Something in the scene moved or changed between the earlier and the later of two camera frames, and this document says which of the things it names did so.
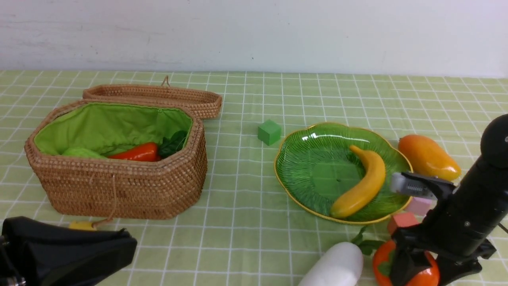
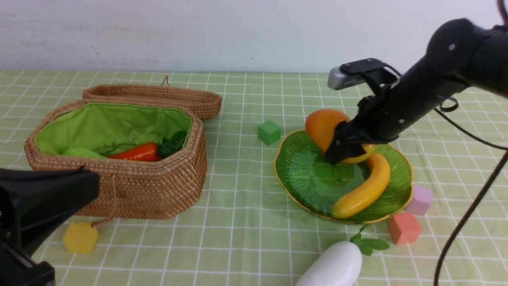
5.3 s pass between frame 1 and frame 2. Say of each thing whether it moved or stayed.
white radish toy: stayed
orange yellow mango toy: moved
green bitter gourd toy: stayed
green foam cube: stayed
